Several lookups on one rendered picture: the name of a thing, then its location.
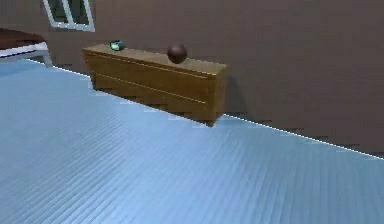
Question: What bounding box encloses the dark red ball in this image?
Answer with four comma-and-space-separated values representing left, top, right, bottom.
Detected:
166, 43, 188, 65

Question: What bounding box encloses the white framed window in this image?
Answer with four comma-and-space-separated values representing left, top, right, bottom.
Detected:
42, 0, 96, 33

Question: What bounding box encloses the brown wooden chest of drawers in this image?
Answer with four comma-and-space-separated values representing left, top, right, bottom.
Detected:
81, 43, 230, 128

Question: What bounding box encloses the small green and black object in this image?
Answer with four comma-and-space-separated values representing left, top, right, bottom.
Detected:
109, 40, 126, 52

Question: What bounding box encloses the bed with dark red cover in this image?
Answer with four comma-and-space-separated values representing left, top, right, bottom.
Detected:
0, 27, 54, 69

